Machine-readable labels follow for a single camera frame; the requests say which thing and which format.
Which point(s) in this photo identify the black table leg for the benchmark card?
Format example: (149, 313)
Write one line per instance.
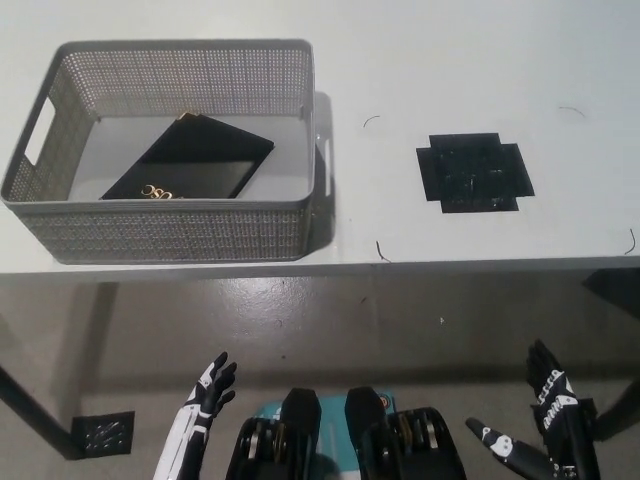
(35, 410)
(622, 400)

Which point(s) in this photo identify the grey perforated plastic basket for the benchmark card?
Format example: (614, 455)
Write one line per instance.
(165, 230)

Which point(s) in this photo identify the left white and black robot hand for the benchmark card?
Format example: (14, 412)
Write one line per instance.
(195, 425)

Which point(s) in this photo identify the black box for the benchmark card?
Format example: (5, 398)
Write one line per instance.
(195, 160)

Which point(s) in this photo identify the black tape patch on table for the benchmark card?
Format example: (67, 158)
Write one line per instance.
(475, 172)

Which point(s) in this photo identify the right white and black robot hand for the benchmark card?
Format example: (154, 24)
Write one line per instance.
(562, 415)

